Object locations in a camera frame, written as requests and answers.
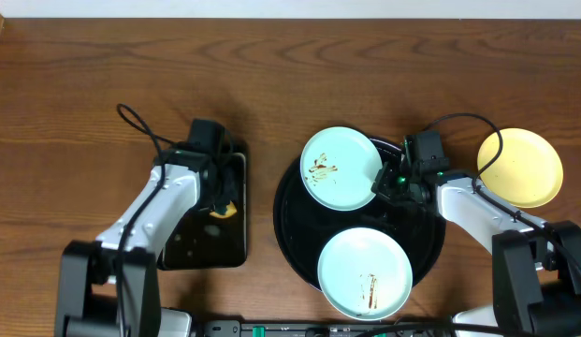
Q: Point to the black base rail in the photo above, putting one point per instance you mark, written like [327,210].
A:
[235,328]

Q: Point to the black round tray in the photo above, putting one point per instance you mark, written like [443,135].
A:
[303,227]

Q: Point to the black rectangular tray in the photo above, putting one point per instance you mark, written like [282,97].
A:
[200,241]

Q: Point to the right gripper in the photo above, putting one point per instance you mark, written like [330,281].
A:
[384,182]

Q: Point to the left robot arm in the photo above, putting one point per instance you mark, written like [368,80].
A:
[109,287]

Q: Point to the yellow plate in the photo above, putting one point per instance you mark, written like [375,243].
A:
[528,172]

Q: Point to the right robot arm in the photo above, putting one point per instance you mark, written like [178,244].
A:
[536,265]

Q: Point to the light blue plate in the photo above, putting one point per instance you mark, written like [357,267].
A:
[338,166]
[364,274]

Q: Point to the green yellow sponge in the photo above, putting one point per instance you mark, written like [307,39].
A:
[224,211]

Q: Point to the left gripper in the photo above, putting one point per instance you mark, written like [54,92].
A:
[225,188]

